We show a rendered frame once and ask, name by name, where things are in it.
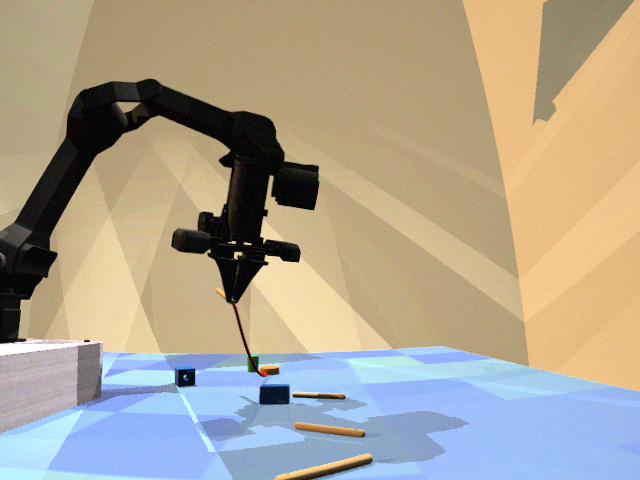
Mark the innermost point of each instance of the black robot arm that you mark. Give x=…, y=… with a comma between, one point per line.
x=94, y=124

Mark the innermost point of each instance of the blue rectangular block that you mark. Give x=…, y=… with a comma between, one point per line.
x=274, y=394

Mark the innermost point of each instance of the green cylinder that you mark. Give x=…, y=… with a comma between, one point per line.
x=250, y=368

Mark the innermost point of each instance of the round wooden button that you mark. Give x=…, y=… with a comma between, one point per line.
x=271, y=370

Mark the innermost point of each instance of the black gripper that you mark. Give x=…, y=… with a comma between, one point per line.
x=242, y=223

